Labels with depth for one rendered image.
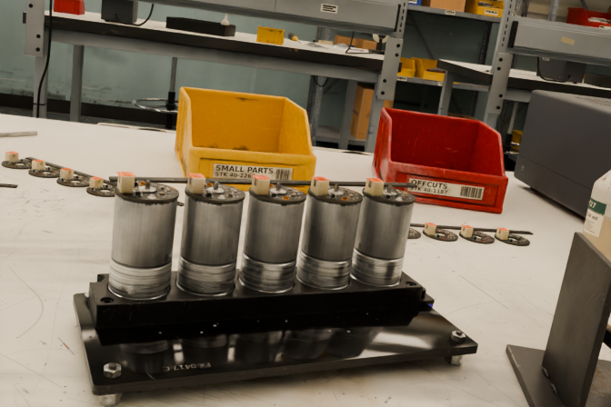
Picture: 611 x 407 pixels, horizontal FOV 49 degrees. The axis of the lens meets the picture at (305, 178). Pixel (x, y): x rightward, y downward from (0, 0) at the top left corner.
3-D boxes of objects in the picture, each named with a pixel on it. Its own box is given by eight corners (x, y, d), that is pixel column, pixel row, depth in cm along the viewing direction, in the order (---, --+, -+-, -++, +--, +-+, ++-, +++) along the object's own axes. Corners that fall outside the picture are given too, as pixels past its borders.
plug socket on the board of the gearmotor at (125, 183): (140, 193, 26) (141, 176, 26) (117, 193, 26) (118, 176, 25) (136, 187, 27) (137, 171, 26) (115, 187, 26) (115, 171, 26)
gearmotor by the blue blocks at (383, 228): (406, 302, 32) (425, 200, 31) (361, 305, 31) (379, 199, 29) (380, 281, 34) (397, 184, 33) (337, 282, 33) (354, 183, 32)
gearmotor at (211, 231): (239, 313, 28) (253, 198, 27) (182, 317, 27) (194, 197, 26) (222, 289, 30) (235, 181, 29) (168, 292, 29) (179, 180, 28)
